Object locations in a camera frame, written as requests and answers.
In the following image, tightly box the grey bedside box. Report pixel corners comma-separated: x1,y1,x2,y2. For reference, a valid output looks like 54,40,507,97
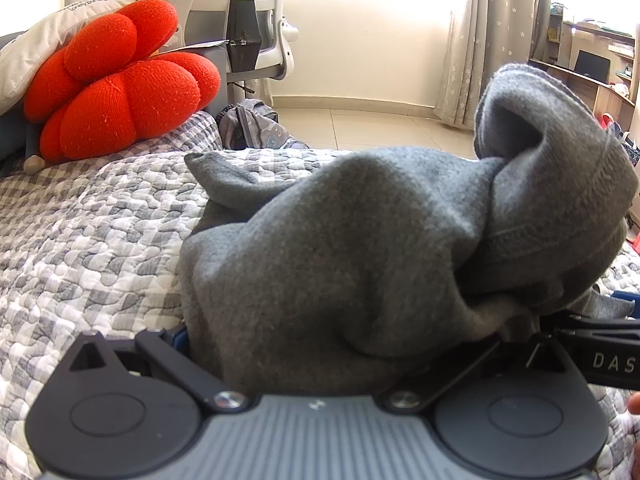
160,40,232,116

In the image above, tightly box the star print curtain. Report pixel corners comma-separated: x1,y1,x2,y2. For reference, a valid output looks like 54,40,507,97
435,0,553,128

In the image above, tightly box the grey checked quilted bedspread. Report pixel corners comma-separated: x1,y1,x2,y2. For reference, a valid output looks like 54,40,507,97
0,110,640,480

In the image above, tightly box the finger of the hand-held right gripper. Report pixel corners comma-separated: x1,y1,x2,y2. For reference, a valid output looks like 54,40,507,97
542,291,640,333

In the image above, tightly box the wooden desk with shelves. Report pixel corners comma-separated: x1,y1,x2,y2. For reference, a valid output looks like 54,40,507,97
527,5,640,161

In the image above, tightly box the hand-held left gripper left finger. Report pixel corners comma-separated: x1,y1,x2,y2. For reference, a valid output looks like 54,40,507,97
69,327,250,414

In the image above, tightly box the grey sweater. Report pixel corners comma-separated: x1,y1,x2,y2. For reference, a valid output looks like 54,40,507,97
177,62,640,396

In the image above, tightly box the red flower cushion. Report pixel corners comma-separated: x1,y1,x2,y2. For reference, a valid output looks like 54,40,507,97
22,0,222,163

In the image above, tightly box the white office chair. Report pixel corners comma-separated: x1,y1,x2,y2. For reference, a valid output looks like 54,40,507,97
160,0,301,98

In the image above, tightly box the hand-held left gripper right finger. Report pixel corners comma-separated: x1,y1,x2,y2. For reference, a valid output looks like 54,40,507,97
377,332,581,414

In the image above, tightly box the blue plush toy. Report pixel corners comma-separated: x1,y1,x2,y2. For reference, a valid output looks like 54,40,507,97
0,102,48,176

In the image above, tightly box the black monitor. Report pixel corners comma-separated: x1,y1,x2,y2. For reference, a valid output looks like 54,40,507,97
572,50,612,83

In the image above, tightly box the white printed pillow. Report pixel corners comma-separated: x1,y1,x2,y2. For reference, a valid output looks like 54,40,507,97
0,0,126,116

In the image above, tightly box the grey backpack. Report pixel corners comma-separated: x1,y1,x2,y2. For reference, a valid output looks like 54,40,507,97
217,100,308,151

